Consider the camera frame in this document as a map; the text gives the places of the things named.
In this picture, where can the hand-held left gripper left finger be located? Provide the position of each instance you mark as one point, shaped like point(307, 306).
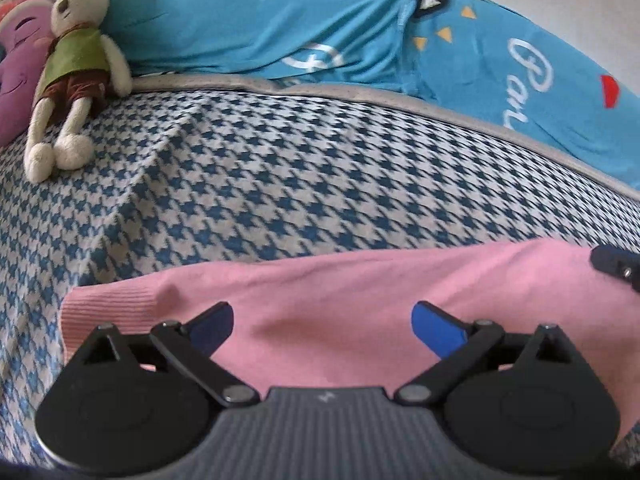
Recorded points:
point(212, 330)

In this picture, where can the blue printed quilt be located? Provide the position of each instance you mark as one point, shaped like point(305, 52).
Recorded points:
point(300, 25)

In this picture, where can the blue white houndstooth bed mat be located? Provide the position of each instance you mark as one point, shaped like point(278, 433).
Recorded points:
point(225, 175)

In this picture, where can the beige plush rabbit toy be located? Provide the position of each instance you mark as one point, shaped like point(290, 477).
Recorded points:
point(75, 55)

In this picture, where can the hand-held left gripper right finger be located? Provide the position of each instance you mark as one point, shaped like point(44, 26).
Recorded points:
point(435, 327)

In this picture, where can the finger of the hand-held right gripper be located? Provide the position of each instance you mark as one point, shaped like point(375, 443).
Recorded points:
point(620, 265)

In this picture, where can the purple moon plush pillow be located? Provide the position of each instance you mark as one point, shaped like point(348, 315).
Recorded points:
point(20, 80)

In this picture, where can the pink knit top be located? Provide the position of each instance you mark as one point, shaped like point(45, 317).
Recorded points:
point(325, 290)

